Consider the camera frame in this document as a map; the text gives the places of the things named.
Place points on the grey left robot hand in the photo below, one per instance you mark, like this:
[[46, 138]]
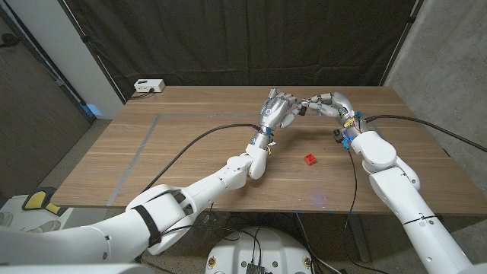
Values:
[[272, 112]]

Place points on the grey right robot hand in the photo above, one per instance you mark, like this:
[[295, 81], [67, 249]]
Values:
[[336, 104]]

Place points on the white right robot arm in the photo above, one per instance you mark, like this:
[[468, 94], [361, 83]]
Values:
[[403, 194]]

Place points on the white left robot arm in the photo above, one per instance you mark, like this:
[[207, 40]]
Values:
[[171, 205]]

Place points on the red toy block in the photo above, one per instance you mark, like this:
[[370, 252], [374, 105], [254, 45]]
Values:
[[310, 159]]

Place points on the black curtain backdrop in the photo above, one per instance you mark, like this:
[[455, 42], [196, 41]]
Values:
[[247, 38]]

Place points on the black backdrop stand pole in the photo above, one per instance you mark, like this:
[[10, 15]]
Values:
[[399, 42], [95, 57]]

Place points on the clear plastic bag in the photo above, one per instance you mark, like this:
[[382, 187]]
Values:
[[217, 220]]

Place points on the white power box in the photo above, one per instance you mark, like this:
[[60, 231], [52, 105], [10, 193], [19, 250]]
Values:
[[148, 85]]

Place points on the grey table leg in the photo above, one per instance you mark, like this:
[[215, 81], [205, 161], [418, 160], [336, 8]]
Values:
[[357, 236]]

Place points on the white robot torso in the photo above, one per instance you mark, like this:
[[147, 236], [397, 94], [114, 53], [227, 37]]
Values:
[[270, 247]]

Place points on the grey tape outline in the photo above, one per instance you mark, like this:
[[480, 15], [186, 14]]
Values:
[[133, 160]]

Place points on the blue tape piece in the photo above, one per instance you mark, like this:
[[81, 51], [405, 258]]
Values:
[[93, 109]]

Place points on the yellow and black tool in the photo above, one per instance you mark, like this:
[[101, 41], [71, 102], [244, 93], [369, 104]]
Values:
[[36, 199]]

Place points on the white sneaker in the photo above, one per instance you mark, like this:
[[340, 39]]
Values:
[[45, 226], [4, 220]]

